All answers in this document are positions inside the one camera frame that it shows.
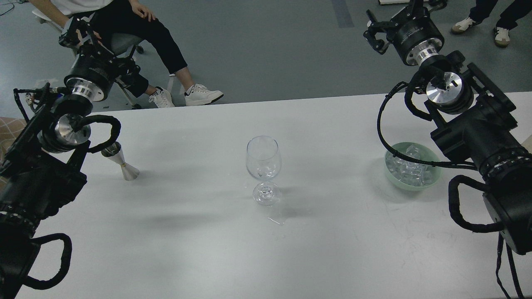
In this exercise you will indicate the green bowl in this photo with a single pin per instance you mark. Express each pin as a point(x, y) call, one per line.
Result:
point(409, 185)

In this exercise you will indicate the seated person in black trousers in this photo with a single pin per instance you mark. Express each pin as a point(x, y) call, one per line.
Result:
point(120, 25)

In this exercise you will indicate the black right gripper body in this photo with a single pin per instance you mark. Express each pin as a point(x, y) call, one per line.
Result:
point(414, 30)

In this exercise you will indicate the clear wine glass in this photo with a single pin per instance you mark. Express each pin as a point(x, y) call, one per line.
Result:
point(263, 162)

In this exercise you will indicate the silver metal jigger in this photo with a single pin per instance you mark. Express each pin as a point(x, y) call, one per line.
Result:
point(114, 153)

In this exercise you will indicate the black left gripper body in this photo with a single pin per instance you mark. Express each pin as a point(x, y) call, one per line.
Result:
point(96, 69)

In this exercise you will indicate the beige checked cushion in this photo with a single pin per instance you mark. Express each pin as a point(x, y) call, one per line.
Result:
point(10, 129)

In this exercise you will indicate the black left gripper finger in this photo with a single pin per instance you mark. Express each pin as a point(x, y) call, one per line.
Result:
point(77, 31)

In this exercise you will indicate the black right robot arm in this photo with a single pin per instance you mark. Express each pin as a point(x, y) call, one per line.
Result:
point(473, 123)

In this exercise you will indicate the grey office chair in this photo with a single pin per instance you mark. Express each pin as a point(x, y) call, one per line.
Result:
point(122, 45)

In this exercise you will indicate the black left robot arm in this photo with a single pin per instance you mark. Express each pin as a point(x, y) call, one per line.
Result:
point(43, 165)

